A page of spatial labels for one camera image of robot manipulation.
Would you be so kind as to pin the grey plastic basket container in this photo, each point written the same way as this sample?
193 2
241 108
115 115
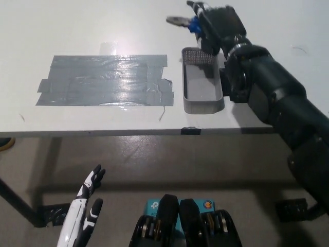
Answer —
200 103

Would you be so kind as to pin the yellow green round object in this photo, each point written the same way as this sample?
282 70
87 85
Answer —
6 145

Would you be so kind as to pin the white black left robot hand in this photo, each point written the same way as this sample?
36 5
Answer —
74 218

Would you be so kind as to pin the teal box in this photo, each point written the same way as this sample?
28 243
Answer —
152 207

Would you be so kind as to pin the black table leg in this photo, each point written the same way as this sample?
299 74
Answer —
18 203

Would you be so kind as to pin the small black tape piece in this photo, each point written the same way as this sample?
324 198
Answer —
190 131

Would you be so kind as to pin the grey duct tape patch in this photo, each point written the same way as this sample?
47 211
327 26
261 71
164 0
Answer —
108 79

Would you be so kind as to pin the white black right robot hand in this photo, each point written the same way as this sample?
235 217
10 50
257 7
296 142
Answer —
221 25

